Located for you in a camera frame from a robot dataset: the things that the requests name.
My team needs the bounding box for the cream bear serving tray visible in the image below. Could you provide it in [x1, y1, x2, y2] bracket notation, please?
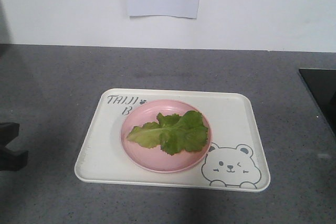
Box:
[74, 88, 270, 193]

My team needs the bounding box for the black induction cooktop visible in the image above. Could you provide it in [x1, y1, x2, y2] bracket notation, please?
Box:
[299, 68, 336, 135]

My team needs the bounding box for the green lettuce leaf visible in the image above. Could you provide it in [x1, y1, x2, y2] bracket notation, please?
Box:
[126, 110, 208, 155]

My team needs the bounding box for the pink round plate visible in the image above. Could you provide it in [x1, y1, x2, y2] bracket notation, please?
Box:
[120, 100, 212, 173]

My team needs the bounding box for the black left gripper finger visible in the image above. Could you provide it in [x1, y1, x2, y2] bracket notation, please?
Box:
[0, 123, 19, 146]
[0, 146, 28, 172]

